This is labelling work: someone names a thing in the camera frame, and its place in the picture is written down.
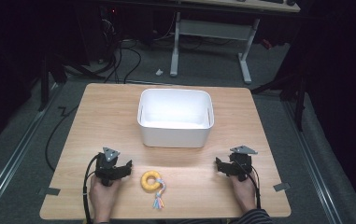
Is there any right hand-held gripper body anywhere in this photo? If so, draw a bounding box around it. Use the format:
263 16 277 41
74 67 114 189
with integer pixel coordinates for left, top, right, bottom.
227 145 259 182

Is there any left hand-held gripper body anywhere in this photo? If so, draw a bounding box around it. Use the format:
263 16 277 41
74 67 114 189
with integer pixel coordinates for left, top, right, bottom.
94 147 124 188

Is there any yellow ring toy with rope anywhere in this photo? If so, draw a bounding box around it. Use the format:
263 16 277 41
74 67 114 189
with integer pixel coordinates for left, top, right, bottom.
139 169 167 210

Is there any white plastic bin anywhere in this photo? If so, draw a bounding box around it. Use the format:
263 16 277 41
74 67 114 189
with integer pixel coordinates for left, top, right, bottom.
136 88 215 149

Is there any person's right hand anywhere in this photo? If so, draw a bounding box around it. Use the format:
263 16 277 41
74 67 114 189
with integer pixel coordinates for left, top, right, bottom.
230 173 258 215

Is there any person's left hand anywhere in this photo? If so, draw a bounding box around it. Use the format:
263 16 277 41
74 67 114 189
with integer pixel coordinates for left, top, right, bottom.
88 175 122 224

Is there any grey tape piece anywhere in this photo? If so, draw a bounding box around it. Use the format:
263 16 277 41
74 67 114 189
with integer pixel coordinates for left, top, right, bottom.
37 186 62 197
272 182 292 192

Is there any black stand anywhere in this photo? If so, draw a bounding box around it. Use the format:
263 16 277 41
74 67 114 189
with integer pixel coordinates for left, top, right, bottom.
249 66 309 133
37 50 105 113

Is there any red object on floor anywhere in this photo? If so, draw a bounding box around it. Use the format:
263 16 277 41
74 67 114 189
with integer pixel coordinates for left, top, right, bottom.
260 38 274 50

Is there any dark computer tower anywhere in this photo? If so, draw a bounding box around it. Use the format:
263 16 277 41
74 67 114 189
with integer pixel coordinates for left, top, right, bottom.
99 4 122 63

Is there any white-legged desk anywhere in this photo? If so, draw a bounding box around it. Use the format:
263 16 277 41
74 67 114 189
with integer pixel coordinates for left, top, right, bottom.
169 0 302 85

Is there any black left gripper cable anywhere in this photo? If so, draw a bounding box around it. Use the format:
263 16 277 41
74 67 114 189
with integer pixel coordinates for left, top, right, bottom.
82 154 101 224

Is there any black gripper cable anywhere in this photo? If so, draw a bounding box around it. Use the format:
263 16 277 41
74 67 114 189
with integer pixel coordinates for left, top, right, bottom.
82 154 101 224
236 161 263 210

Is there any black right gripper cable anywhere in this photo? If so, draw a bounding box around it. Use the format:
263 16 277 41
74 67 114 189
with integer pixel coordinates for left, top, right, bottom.
236 161 263 210

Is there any black floor cable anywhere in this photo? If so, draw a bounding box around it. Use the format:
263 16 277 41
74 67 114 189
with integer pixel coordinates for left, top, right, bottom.
44 105 79 173

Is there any metal floor rail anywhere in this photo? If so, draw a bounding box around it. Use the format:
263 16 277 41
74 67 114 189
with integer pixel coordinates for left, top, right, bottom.
282 99 343 224
0 82 63 220

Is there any bundle of black cables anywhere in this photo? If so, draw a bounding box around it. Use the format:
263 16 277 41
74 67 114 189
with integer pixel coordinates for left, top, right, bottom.
99 18 175 85

